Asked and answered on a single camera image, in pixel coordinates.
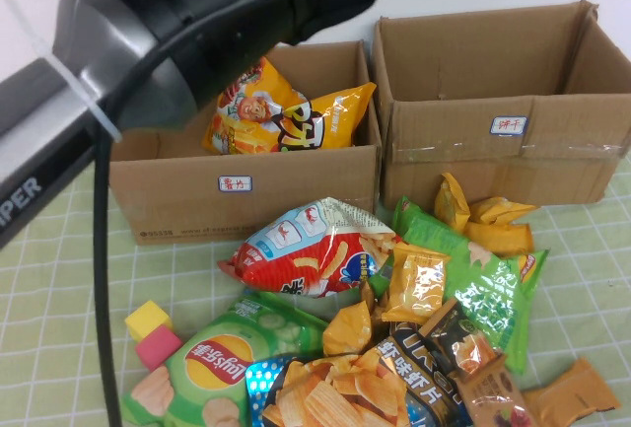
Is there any yellow foam cube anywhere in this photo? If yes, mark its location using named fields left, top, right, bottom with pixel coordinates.
left=124, top=300, right=175, bottom=342

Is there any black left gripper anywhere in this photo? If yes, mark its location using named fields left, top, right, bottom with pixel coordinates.
left=280, top=0, right=394, bottom=49

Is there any pink foam cube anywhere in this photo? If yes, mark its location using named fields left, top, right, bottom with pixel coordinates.
left=135, top=323, right=185, bottom=374

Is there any black blue shrimp chips bag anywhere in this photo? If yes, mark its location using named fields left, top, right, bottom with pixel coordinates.
left=245, top=320, right=474, bottom=427

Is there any cardboard box with printed number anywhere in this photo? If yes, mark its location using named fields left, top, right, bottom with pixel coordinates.
left=108, top=40, right=384, bottom=247

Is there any white zip tie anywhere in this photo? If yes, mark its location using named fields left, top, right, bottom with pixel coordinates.
left=0, top=0, right=124, bottom=144

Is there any crumpled yellow snack packet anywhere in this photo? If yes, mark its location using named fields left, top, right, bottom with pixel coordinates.
left=322, top=300, right=377, bottom=357

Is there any large yellow fries snack bag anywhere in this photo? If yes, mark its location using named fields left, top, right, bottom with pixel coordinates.
left=201, top=55, right=379, bottom=156

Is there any yellow square cracker packet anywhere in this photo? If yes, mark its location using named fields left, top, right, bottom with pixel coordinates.
left=381, top=242, right=452, bottom=326

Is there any red shrimp stick snack bag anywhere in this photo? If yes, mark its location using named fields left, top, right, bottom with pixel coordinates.
left=217, top=196, right=403, bottom=300

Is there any green Lays chips bag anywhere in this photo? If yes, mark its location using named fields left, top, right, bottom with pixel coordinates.
left=391, top=194, right=551, bottom=376
left=120, top=291, right=329, bottom=427

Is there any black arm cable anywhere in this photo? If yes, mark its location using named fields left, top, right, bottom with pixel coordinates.
left=92, top=0, right=531, bottom=427

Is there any green checked tablecloth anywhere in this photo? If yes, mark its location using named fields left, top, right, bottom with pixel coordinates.
left=0, top=150, right=631, bottom=427

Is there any taped cardboard box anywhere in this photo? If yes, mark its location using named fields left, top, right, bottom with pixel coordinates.
left=372, top=0, right=631, bottom=211

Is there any plain golden brown packet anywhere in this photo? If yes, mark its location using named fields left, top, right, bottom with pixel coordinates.
left=521, top=357, right=623, bottom=426

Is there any small black snack packet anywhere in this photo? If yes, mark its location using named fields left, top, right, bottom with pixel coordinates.
left=417, top=297, right=507, bottom=380

